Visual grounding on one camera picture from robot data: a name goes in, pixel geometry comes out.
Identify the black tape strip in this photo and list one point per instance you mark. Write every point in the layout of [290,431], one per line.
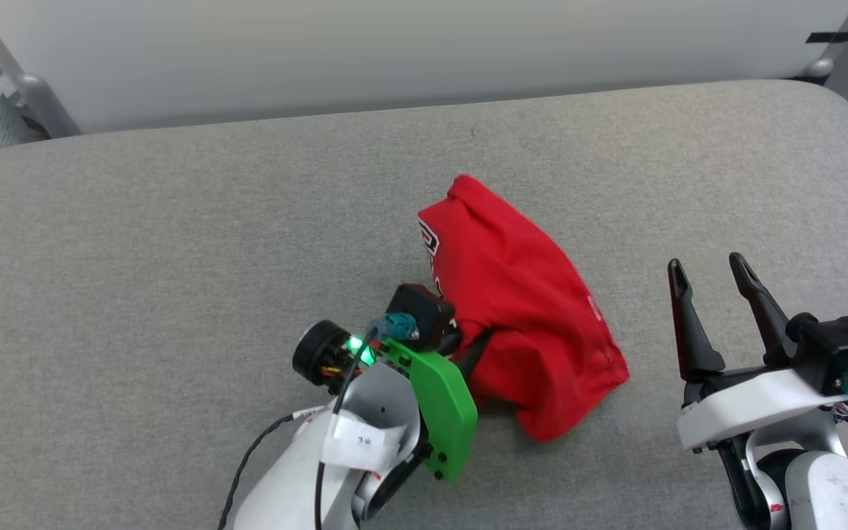
[832,37]

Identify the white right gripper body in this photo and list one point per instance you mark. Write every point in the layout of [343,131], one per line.
[748,408]

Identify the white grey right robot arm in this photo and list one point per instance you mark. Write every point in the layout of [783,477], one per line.
[829,493]

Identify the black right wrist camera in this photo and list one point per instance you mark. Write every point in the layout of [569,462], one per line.
[840,346]

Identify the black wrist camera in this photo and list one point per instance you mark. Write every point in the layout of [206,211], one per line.
[840,346]
[420,305]

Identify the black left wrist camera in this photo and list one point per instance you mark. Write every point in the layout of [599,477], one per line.
[420,305]

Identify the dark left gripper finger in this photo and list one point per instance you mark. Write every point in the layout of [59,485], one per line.
[474,355]

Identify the white partition panel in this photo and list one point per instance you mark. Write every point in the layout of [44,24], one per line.
[394,51]

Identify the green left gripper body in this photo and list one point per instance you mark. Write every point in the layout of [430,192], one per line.
[442,412]

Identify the grey fabric sofa seat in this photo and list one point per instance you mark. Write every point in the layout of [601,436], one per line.
[174,258]

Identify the grey metal partition leg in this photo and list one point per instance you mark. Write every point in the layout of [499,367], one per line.
[820,68]
[45,107]

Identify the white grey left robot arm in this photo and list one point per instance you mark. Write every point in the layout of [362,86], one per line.
[284,486]

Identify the red basketball jersey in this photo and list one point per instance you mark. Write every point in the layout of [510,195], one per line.
[520,294]

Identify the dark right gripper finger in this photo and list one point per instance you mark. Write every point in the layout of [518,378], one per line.
[770,324]
[693,346]

